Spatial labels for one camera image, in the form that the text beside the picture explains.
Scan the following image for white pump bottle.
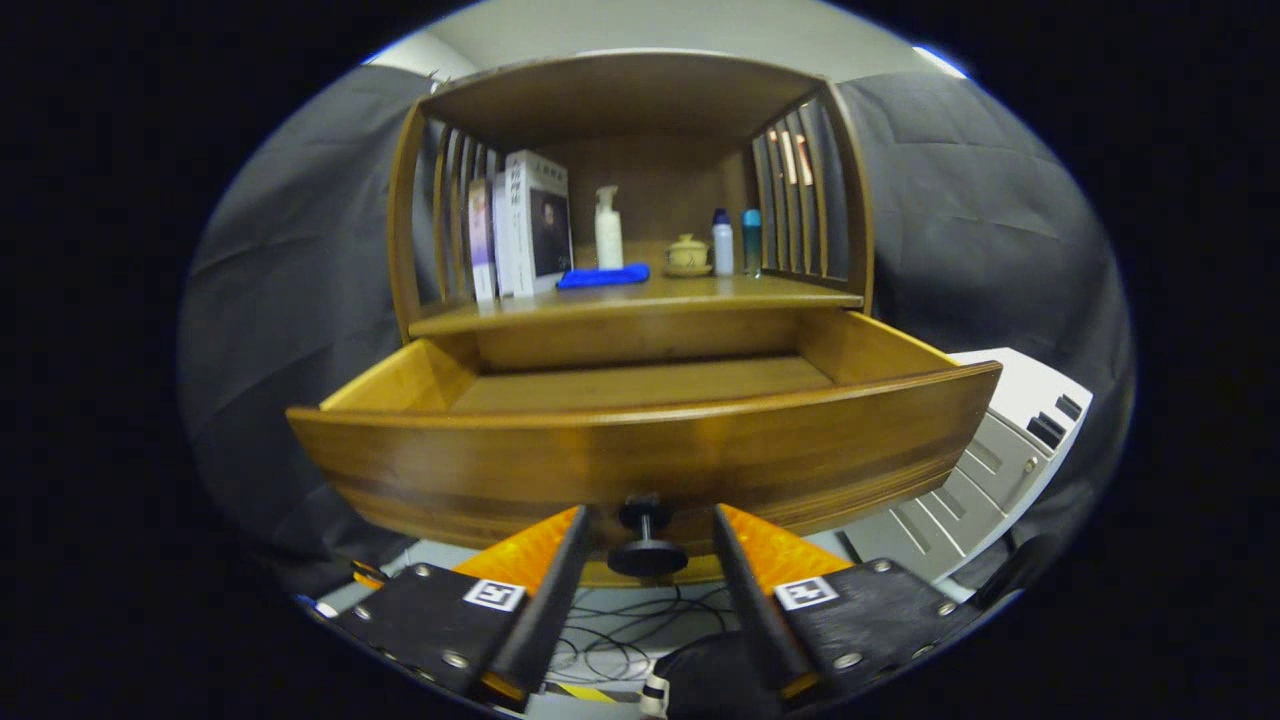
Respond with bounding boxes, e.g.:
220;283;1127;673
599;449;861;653
594;185;625;271

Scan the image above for large white portrait book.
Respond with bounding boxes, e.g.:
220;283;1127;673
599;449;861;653
505;150;575;298

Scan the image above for wooden cabinet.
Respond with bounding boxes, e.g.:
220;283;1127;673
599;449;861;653
388;50;876;589

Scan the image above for blue folded cloth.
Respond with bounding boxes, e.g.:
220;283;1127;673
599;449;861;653
556;262;651;291

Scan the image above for black backdrop cloth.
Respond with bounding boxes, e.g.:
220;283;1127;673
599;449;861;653
178;65;1136;601

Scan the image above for black drawer knob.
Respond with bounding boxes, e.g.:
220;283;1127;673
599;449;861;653
607;495;690;579

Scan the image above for yellow lidded teacup with saucer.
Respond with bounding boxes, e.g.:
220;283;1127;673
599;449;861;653
662;233;713;278

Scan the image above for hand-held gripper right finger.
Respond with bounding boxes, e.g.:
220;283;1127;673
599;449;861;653
712;503;986;701

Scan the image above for wooden drawer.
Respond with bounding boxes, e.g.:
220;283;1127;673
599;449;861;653
285;310;1004;561

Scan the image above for purple book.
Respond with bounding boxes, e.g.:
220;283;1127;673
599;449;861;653
467;178;498;304

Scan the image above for black floor cables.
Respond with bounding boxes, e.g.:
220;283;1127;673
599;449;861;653
545;583;746;691

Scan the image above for rectangular ceiling light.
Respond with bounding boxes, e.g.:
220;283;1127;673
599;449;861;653
910;42;971;81

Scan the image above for wooden countertop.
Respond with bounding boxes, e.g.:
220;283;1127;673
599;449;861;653
408;270;864;338

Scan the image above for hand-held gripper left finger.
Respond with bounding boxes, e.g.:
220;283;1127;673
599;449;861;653
295;505;591;713

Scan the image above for thin white book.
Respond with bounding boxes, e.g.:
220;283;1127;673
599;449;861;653
492;172;516;299

